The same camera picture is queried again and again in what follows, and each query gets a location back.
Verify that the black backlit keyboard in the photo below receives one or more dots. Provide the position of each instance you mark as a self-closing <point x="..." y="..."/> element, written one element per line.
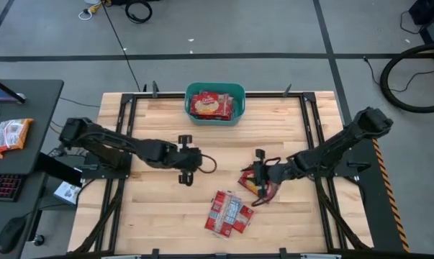
<point x="4" y="187"/>

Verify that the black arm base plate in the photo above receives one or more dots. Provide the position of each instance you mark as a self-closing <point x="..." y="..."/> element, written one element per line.
<point x="125" y="173"/>
<point x="350" y="168"/>

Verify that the black table clamp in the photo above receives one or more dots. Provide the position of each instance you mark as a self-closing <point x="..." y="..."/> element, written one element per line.
<point x="154" y="89"/>
<point x="155" y="253"/>
<point x="287" y="90"/>
<point x="144" y="88"/>
<point x="283" y="252"/>

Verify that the black equipment case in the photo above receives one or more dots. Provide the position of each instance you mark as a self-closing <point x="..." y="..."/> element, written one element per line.
<point x="432" y="18"/>

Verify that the black computer mouse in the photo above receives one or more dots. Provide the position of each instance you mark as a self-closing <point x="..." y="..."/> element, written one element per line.
<point x="11" y="235"/>

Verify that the black desk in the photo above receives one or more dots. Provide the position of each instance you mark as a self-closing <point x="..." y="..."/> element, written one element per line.
<point x="40" y="108"/>

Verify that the teal plastic basket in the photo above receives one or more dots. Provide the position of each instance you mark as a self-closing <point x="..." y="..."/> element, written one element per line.
<point x="216" y="122"/>

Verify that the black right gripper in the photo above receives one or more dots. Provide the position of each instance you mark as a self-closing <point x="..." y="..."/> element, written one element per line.
<point x="265" y="174"/>

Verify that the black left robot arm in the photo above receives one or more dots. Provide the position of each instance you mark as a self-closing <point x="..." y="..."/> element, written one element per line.
<point x="108" y="138"/>

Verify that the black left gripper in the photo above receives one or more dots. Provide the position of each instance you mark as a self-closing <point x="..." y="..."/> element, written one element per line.
<point x="188" y="160"/>

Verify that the black platform with hazard stripe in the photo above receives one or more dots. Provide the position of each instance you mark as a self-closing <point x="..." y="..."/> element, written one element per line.
<point x="375" y="208"/>

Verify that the black control box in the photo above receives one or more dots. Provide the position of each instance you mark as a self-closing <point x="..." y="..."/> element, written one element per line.
<point x="58" y="169"/>

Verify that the black aluminium table frame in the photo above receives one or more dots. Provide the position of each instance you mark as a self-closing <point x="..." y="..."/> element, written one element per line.
<point x="267" y="95"/>

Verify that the black caster wheel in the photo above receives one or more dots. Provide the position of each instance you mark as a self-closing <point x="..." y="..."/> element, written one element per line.
<point x="39" y="240"/>

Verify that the white bar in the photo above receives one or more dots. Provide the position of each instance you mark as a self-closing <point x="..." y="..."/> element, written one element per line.
<point x="321" y="256"/>

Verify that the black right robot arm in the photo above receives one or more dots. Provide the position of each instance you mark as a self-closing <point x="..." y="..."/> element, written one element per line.
<point x="332" y="149"/>

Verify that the large black hoop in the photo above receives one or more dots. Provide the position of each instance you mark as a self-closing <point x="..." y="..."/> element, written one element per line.
<point x="384" y="81"/>

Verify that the white cardboard box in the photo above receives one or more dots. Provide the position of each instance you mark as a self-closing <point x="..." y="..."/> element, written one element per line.
<point x="67" y="192"/>

